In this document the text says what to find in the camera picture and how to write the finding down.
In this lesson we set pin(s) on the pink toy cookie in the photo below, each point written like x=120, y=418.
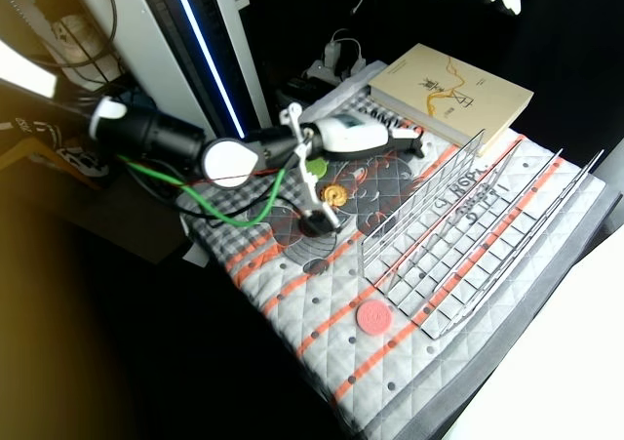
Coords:
x=373, y=318

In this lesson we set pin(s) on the brown toy cookie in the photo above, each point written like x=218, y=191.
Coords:
x=312, y=226

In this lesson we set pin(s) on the grey quilt with printed bear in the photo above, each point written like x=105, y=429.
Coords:
x=341, y=352

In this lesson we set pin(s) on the grey table cloth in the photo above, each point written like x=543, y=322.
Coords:
x=536, y=301

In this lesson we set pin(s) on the grey column with blue light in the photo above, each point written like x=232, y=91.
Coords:
x=146, y=45

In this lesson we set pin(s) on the beige twine roll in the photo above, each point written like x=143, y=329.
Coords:
x=73, y=32

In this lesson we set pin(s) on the green toy cookie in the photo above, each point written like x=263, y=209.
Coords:
x=318, y=168

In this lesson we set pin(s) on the beige book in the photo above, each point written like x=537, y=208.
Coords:
x=439, y=89

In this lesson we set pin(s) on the grey power adapter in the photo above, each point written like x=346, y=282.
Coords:
x=336, y=62

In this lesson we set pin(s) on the yellow toy cookie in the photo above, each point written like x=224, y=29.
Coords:
x=335, y=195

